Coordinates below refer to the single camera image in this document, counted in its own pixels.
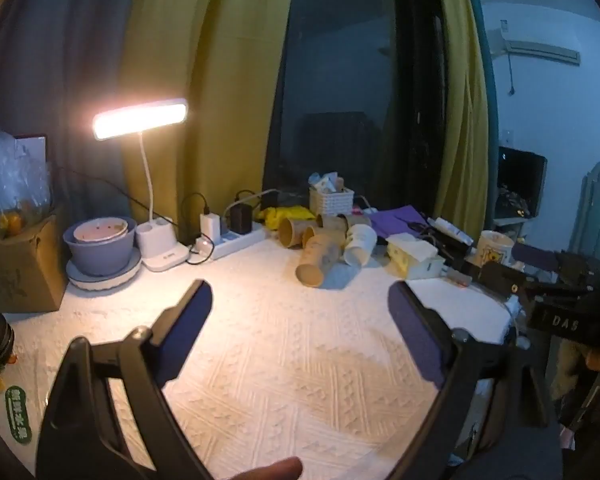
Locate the yellow tissue box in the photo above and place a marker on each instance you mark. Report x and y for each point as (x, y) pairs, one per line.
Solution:
(414, 259)

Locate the black power adapter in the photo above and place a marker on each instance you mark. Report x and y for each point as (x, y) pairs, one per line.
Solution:
(240, 218)

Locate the white charger plug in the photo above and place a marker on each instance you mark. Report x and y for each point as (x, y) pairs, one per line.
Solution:
(210, 227)

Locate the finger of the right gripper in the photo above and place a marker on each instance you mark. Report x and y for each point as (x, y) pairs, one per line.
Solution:
(536, 257)

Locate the blue-grey bowl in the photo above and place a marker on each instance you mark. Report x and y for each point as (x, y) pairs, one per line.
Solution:
(104, 257)

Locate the wall air conditioner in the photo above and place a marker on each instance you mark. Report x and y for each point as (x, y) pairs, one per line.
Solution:
(500, 45)

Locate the brown paper cup at back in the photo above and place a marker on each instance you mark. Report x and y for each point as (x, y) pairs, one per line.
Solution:
(290, 231)

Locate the white power strip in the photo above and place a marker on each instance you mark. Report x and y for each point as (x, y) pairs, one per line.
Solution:
(204, 250)

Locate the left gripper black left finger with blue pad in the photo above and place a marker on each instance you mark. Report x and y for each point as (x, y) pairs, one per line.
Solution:
(81, 436)

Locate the operator's fingertip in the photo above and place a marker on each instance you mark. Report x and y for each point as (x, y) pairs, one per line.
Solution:
(290, 468)

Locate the purple cloth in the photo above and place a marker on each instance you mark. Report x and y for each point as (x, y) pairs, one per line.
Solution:
(406, 219)

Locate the patterned brown paper cup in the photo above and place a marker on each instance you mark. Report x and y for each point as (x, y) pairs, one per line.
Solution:
(321, 253)

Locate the yellow curtain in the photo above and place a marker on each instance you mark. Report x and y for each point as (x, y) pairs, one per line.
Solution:
(389, 93)

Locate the white desk lamp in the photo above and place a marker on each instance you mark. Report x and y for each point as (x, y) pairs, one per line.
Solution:
(159, 249)

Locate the white textured tablecloth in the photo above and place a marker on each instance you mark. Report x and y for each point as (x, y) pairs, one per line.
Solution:
(279, 369)

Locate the white ceramic mug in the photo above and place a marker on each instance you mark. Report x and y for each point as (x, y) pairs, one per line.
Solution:
(494, 247)

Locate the white woven basket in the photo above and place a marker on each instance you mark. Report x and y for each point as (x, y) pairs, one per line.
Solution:
(328, 194)

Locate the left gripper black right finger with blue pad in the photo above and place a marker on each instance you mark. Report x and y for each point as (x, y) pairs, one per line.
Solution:
(453, 361)

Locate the cardboard box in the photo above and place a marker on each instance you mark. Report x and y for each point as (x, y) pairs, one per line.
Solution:
(32, 268)

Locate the yellow plastic bag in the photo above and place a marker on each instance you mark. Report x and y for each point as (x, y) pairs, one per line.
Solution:
(272, 217)

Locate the white paper cup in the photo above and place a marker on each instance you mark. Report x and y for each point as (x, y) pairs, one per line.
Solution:
(360, 243)

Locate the black monitor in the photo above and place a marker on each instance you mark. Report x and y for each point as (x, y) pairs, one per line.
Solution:
(521, 176)

